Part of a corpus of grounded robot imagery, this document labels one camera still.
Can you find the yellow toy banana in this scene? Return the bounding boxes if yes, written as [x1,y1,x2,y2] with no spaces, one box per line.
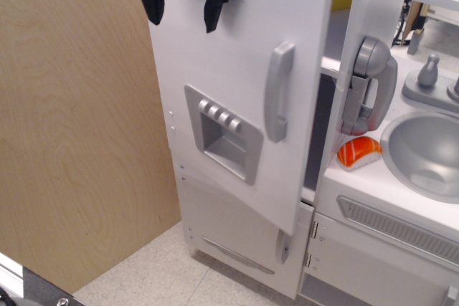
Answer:
[331,0,353,11]

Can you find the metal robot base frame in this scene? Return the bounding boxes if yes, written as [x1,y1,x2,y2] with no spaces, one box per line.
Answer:
[1,253,84,306]

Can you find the white fridge door handle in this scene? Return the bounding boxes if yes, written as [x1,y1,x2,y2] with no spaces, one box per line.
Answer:
[263,42,295,143]

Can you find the black cable at corner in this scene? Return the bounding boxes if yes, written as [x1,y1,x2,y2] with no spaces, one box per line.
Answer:
[0,286,15,306]

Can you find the white toy fridge door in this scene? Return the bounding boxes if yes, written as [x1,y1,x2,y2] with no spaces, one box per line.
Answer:
[150,0,331,234]

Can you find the grey vent grille panel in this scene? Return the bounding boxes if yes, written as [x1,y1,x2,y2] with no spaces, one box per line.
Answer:
[336,196,458,266]

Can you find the grey toy sink basin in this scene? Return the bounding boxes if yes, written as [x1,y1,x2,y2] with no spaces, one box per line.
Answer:
[381,112,458,204]

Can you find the white oven cabinet door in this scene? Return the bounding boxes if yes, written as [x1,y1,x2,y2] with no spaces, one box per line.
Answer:
[301,213,458,305]

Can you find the grey toy wall phone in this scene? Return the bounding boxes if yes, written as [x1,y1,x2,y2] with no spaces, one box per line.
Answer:
[341,36,398,136]

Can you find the grey toy faucet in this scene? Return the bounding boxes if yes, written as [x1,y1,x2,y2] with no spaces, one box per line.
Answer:
[402,54,458,113]

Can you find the grey freezer door handle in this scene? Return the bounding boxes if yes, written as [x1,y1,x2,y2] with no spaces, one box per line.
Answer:
[275,229,291,264]

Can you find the white toy fridge cabinet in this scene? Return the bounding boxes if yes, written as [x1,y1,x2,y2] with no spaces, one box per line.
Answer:
[168,0,403,300]

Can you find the white lower freezer door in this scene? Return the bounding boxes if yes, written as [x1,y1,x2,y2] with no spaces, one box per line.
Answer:
[176,176,313,299]

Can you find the salmon sushi toy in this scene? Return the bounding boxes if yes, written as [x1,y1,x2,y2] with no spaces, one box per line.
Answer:
[336,136,383,171]

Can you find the wooden sticks in background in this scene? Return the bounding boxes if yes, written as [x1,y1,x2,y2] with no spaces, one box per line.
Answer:
[392,0,430,55]

